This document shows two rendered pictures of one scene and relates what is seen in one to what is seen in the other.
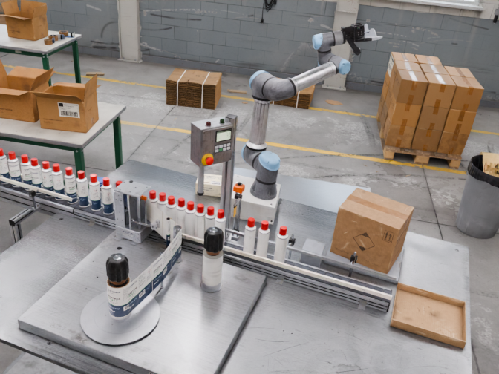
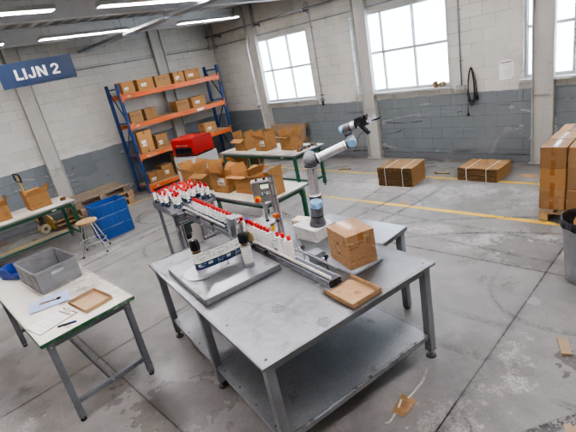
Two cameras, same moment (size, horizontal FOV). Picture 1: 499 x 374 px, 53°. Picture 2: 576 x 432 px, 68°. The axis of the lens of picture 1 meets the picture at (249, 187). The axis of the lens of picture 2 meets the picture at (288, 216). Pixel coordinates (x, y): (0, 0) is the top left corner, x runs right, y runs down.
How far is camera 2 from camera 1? 2.31 m
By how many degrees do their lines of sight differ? 38
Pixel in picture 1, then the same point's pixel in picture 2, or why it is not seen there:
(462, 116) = not seen: outside the picture
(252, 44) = (463, 135)
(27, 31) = (289, 145)
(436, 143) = not seen: outside the picture
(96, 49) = (355, 152)
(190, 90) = (393, 174)
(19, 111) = (246, 189)
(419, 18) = not seen: outside the picture
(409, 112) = (555, 176)
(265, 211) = (312, 234)
